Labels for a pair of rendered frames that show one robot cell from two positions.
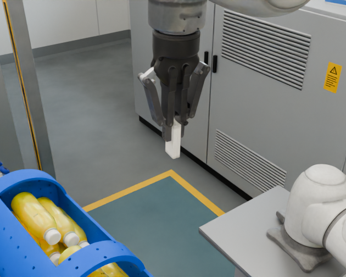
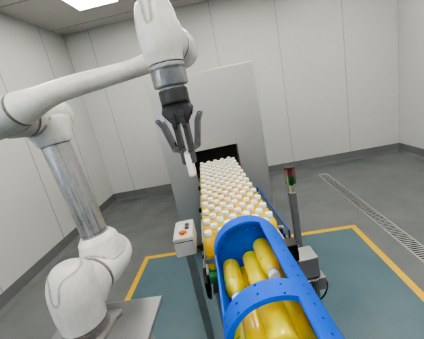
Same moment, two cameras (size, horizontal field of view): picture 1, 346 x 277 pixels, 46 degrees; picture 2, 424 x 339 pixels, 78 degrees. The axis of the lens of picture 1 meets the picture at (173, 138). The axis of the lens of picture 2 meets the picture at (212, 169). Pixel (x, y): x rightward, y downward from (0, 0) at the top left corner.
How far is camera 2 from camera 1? 1.24 m
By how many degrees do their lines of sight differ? 119
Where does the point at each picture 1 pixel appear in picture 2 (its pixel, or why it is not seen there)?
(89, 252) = (265, 290)
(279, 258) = (120, 329)
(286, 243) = (105, 328)
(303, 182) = (79, 274)
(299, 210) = (95, 289)
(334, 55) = not seen: outside the picture
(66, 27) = not seen: outside the picture
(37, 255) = (317, 319)
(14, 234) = not seen: outside the picture
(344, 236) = (114, 256)
